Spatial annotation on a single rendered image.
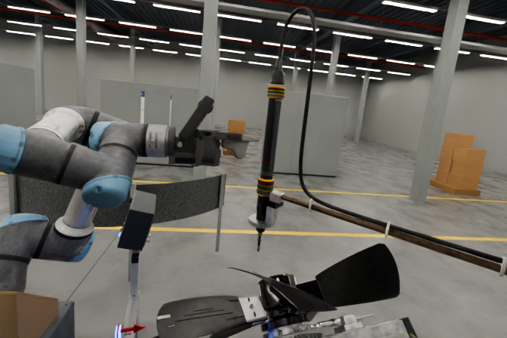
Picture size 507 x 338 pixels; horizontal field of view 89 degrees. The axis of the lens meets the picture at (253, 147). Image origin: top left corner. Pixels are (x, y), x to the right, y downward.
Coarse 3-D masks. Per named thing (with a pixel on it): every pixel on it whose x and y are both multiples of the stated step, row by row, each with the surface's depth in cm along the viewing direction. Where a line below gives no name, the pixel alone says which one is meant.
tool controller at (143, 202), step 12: (144, 192) 138; (132, 204) 119; (144, 204) 123; (132, 216) 114; (144, 216) 116; (132, 228) 115; (144, 228) 117; (120, 240) 115; (132, 240) 116; (144, 240) 118
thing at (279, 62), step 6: (276, 60) 63; (282, 60) 63; (276, 66) 63; (282, 66) 64; (276, 72) 63; (282, 72) 63; (276, 78) 63; (282, 78) 63; (258, 198) 68; (264, 198) 67; (258, 204) 68; (264, 204) 68; (258, 210) 69; (264, 210) 68; (258, 216) 69; (264, 216) 68; (258, 228) 70
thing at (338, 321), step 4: (356, 316) 89; (360, 316) 90; (364, 316) 92; (332, 320) 83; (336, 320) 84; (340, 320) 84; (356, 320) 89; (312, 324) 79; (316, 324) 79; (320, 324) 80; (324, 324) 80; (328, 324) 81; (332, 324) 82; (336, 324) 83; (340, 324) 84; (312, 328) 78; (320, 328) 80
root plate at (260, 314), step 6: (240, 300) 77; (246, 300) 77; (252, 300) 77; (258, 300) 77; (246, 306) 75; (258, 306) 75; (246, 312) 73; (252, 312) 73; (258, 312) 73; (264, 312) 73; (246, 318) 70; (252, 318) 71; (258, 318) 71; (264, 318) 71
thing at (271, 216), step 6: (270, 192) 66; (282, 192) 67; (270, 198) 66; (276, 198) 65; (270, 204) 66; (276, 204) 65; (282, 204) 68; (270, 210) 66; (276, 210) 68; (252, 216) 71; (270, 216) 67; (276, 216) 69; (252, 222) 68; (258, 222) 68; (264, 222) 68; (270, 222) 67; (264, 228) 67
